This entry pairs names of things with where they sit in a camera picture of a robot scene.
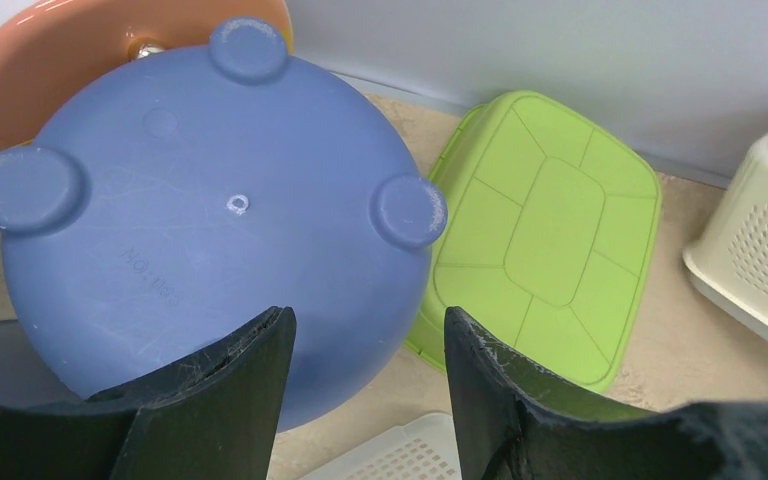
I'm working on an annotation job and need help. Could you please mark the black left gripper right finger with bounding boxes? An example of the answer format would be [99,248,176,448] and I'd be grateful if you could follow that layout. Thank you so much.
[444,307,768,479]

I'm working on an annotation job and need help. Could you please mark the cream perforated basket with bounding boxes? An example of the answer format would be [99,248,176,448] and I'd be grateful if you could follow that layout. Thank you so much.
[682,133,768,342]

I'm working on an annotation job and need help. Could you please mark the round drawer box orange yellow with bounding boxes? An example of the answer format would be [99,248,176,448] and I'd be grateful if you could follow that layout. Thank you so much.
[0,0,293,151]

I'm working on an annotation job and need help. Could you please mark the white perforated basket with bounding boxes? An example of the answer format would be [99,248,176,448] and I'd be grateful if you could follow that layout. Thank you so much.
[301,412,462,480]

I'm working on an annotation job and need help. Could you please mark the green and white tray basket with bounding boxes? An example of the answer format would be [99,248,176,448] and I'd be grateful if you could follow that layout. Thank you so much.
[405,90,662,393]

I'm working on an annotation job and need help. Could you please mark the blue plastic bucket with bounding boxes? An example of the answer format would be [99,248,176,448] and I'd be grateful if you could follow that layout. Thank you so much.
[0,17,447,431]

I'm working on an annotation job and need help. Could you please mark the grey plastic bucket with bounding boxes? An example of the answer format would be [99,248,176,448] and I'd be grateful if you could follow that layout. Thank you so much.
[0,320,81,409]

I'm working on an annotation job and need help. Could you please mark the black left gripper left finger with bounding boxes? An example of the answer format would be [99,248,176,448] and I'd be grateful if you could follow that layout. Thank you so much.
[0,307,296,479]

